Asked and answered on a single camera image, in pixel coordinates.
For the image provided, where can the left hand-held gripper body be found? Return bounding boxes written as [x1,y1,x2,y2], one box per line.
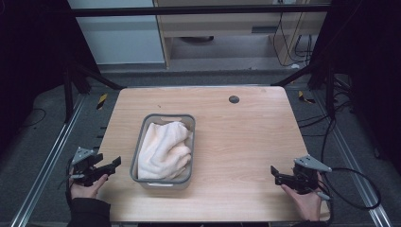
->
[69,146,110,187]

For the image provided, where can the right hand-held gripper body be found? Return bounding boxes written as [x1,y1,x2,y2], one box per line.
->
[286,154,333,195]

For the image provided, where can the grey plastic basket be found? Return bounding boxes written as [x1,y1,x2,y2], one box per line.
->
[129,113,197,190]

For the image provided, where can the white towel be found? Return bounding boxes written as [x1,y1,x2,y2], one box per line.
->
[137,121,194,181]

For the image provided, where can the person's left hand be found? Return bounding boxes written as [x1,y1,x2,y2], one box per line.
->
[68,167,109,201]

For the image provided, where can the person's right hand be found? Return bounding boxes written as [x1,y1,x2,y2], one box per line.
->
[280,172,325,222]

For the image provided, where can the yellow black tape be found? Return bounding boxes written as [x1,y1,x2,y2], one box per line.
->
[297,90,317,105]
[96,93,109,111]

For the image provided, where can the white cabinet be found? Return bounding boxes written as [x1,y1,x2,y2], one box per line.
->
[66,0,166,66]

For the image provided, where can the wooden desk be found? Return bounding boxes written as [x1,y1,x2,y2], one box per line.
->
[152,0,332,70]

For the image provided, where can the aluminium rail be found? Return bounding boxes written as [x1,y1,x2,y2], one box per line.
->
[311,91,393,227]
[9,94,87,227]

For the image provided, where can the black cable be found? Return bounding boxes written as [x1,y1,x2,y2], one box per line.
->
[316,117,382,211]

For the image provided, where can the black cables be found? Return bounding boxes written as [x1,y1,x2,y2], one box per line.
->
[272,0,314,68]

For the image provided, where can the black metal frame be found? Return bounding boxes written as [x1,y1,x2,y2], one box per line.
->
[61,4,337,124]

